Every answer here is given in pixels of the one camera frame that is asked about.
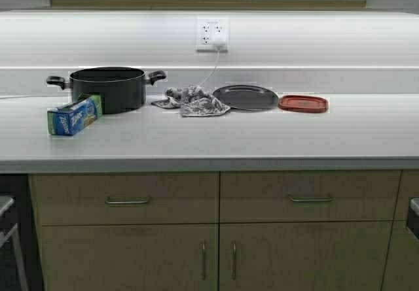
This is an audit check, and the door metal handle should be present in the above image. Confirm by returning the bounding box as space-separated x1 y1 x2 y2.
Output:
200 241 207 281
231 241 237 281

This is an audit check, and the stainless steel microwave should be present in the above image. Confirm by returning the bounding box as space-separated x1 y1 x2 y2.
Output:
1 174 45 290

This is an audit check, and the left door metal handle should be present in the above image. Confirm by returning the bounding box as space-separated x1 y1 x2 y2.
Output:
200 241 207 281

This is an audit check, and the right drawer metal handle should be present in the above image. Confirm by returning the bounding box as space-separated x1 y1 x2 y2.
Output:
288 194 334 203

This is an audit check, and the right door metal handle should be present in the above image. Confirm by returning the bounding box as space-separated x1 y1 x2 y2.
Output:
231 241 237 281

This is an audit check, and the cabinet door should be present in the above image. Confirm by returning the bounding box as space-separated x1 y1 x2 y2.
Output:
41 225 217 290
219 222 391 290
382 221 418 291

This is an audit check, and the far right drawer front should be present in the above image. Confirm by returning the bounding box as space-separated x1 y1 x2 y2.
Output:
395 170 419 220

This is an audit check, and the left wooden drawer front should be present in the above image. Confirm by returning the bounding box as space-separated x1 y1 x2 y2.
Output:
31 173 219 226

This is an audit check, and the red plastic container lid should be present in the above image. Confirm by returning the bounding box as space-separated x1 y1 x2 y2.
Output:
278 95 329 113

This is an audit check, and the white wall outlet plate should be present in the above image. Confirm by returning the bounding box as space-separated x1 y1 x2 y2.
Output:
196 18 230 52

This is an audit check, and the right wooden drawer front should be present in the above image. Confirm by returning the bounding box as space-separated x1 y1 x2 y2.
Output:
220 171 401 222

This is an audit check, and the wooden drawer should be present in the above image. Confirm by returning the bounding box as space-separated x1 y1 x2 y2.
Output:
31 173 219 226
220 171 401 222

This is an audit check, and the grey patterned dish towel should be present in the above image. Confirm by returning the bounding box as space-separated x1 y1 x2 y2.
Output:
151 86 230 117

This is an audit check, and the left lower cabinet door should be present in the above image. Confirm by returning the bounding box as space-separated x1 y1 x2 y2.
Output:
41 225 217 290

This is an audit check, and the blue Ziploc bag box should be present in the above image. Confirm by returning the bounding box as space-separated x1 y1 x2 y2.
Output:
47 94 102 136

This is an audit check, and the dark grey plate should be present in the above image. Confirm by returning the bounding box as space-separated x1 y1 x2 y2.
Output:
213 84 279 111

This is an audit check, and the black cooking pot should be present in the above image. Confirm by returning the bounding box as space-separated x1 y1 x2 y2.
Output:
46 67 166 114

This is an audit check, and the left drawer metal handle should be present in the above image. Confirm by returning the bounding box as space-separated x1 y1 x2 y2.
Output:
105 196 151 206

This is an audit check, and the white charger cable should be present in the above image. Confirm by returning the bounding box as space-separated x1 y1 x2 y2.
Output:
196 49 221 88

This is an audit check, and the white charger plug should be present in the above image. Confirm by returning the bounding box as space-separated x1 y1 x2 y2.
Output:
213 41 228 52

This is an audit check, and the far right lower cabinet door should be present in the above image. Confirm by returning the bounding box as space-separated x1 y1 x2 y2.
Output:
382 221 418 291

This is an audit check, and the drawer metal handle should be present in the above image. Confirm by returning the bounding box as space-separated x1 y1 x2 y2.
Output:
288 194 334 203
105 196 151 206

